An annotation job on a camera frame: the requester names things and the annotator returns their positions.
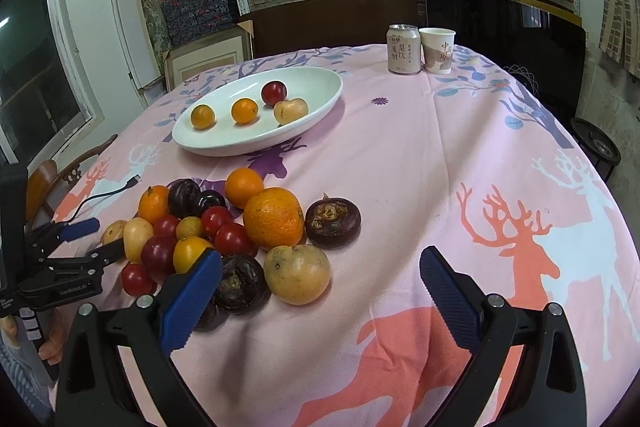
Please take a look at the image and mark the framed picture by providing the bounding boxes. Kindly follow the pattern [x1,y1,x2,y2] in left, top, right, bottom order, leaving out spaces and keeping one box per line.
[165,20,254,92]

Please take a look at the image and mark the red cherry tomato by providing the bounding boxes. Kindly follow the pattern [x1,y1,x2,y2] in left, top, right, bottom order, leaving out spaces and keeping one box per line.
[214,222,258,257]

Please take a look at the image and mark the red plum on plate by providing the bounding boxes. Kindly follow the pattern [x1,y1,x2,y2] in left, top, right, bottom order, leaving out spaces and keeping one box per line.
[260,80,288,107]

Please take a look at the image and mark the yellow passion fruit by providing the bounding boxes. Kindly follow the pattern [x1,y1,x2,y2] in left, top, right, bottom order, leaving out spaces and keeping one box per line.
[264,245,332,306]

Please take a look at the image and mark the small orange on plate left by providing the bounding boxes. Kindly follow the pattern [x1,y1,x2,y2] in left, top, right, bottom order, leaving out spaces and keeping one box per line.
[190,104,216,131]

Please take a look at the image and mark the small orange on plate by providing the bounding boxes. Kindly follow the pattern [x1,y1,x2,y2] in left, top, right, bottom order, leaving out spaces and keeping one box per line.
[231,98,258,126]
[190,104,216,131]

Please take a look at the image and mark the pink deer tablecloth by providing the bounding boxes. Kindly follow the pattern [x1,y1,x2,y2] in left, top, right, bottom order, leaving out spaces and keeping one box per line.
[55,44,639,426]

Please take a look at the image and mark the dark brown water chestnut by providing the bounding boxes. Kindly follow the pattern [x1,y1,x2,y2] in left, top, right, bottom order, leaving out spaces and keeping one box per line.
[305,196,362,249]

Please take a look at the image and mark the small orange on plate middle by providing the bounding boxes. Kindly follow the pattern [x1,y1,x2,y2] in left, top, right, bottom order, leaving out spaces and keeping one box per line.
[231,98,258,126]

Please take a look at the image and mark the orange tangerine pile left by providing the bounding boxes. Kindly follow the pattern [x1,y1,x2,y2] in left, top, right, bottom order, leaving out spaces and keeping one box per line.
[138,185,169,225]

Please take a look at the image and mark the dark purple water chestnut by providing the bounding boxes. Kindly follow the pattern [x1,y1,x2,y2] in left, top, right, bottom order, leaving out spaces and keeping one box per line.
[214,256,270,315]

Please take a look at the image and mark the person's left hand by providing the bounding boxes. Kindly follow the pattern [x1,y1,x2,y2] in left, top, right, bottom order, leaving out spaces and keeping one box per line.
[0,309,66,365]

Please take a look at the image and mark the pale yellow fruit on plate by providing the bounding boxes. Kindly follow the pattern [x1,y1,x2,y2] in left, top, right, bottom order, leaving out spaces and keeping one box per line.
[273,98,308,126]

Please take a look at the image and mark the black usb cable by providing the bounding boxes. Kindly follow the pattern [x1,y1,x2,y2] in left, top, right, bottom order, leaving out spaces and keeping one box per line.
[69,173,143,223]

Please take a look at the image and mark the wooden chair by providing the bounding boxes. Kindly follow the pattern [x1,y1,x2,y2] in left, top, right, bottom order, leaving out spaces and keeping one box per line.
[26,133,118,229]

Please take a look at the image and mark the black round stool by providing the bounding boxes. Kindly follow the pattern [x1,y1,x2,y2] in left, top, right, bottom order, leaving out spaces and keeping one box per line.
[570,117,622,183]

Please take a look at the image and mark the white paper cup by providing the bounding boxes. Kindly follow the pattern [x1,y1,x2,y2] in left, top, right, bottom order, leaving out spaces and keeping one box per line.
[419,27,456,74]

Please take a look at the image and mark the large orange mandarin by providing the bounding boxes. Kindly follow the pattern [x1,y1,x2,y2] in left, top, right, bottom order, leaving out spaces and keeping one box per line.
[243,187,304,251]

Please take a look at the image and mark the brown wooden board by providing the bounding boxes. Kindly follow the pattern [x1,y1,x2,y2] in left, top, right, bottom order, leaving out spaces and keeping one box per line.
[241,0,425,57]

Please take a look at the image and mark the yellow tomato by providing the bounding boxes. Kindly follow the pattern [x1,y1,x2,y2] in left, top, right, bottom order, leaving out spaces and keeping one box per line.
[172,236,214,274]

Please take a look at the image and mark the small orange tangerine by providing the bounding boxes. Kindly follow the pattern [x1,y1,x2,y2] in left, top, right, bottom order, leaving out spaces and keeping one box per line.
[224,167,265,209]

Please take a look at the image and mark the pink drink can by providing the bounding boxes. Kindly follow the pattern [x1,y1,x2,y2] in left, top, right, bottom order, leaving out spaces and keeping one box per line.
[386,24,422,75]

